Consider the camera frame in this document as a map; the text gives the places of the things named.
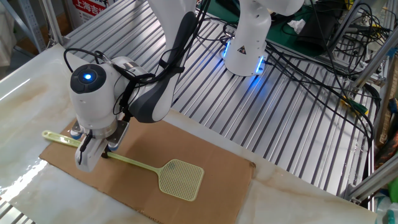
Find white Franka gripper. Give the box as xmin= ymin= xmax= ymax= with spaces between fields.
xmin=74 ymin=136 xmax=112 ymax=174

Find yellow-green plastic flyswatter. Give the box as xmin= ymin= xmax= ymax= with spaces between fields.
xmin=42 ymin=129 xmax=205 ymax=202

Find brown cardboard sheet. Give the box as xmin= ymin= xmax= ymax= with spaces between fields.
xmin=39 ymin=114 xmax=256 ymax=224

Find white box red print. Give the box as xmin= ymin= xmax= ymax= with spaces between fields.
xmin=67 ymin=0 xmax=109 ymax=24

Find grey perforated shelf upright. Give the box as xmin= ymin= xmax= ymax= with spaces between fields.
xmin=0 ymin=0 xmax=47 ymax=54

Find green mat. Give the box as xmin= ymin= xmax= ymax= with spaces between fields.
xmin=198 ymin=0 xmax=352 ymax=58

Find crumpled white paper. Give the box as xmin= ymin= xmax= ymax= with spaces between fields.
xmin=286 ymin=18 xmax=307 ymax=35

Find black bag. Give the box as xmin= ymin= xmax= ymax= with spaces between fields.
xmin=295 ymin=12 xmax=340 ymax=54

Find green yellow connector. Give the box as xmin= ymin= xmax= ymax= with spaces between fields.
xmin=340 ymin=95 xmax=370 ymax=116

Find white plastic container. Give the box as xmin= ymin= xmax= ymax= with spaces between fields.
xmin=374 ymin=195 xmax=398 ymax=224

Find green plastic item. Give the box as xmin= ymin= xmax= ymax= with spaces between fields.
xmin=387 ymin=177 xmax=398 ymax=203

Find silver wrist camera blue ends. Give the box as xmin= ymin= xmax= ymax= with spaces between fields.
xmin=70 ymin=119 xmax=130 ymax=152

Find aluminium frame post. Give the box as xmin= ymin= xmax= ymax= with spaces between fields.
xmin=351 ymin=39 xmax=398 ymax=91
xmin=343 ymin=161 xmax=398 ymax=205
xmin=40 ymin=0 xmax=65 ymax=48

